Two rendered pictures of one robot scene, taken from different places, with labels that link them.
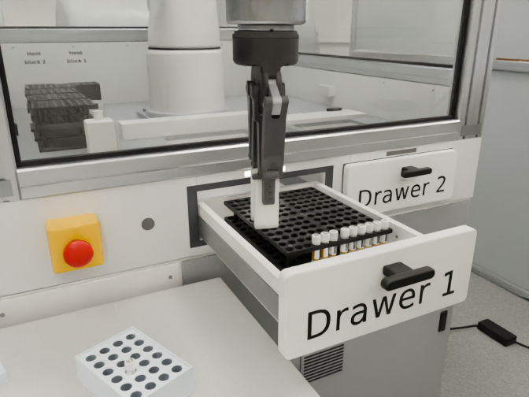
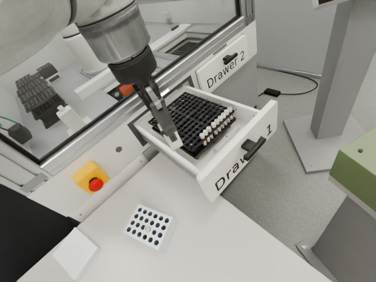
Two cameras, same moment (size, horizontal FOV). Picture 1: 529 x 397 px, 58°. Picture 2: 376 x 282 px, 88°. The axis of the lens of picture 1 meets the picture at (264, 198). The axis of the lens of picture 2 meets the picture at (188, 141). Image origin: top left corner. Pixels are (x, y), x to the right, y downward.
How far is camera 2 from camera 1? 0.25 m
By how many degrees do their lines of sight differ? 25
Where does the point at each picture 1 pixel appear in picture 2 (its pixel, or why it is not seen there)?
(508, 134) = not seen: outside the picture
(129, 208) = (106, 148)
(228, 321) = (175, 175)
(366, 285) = (235, 156)
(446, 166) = (243, 45)
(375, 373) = not seen: hidden behind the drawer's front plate
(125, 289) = (125, 176)
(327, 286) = (219, 170)
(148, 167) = (103, 127)
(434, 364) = not seen: hidden behind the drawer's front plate
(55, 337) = (108, 216)
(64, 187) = (69, 159)
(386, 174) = (216, 65)
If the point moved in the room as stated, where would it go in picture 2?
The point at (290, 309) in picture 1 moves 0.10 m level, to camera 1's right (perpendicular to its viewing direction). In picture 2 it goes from (206, 189) to (248, 171)
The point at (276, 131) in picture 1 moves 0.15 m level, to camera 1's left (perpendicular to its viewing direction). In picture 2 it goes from (164, 114) to (89, 148)
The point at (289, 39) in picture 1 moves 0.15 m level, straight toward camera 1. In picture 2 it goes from (146, 58) to (157, 113)
